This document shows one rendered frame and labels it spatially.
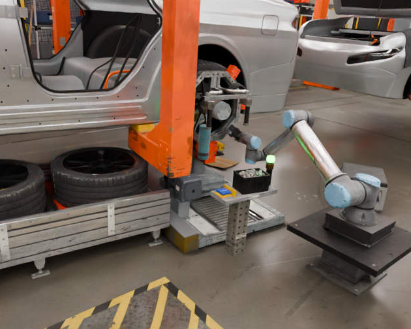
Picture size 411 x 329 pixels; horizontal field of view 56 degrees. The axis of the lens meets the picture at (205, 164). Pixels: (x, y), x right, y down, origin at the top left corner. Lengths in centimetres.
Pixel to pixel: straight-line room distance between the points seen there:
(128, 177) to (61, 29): 267
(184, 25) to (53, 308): 169
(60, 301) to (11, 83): 128
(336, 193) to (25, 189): 178
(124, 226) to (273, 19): 200
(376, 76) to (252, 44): 211
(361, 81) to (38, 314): 413
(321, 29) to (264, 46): 317
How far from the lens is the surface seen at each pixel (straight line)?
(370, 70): 501
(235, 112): 319
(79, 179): 257
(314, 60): 536
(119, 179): 256
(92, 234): 253
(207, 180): 328
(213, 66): 307
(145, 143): 275
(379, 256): 246
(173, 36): 230
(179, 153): 245
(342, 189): 231
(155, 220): 267
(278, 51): 348
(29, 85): 263
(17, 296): 247
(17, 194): 246
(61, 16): 489
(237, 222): 259
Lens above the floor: 148
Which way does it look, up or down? 20 degrees down
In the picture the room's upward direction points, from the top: 4 degrees clockwise
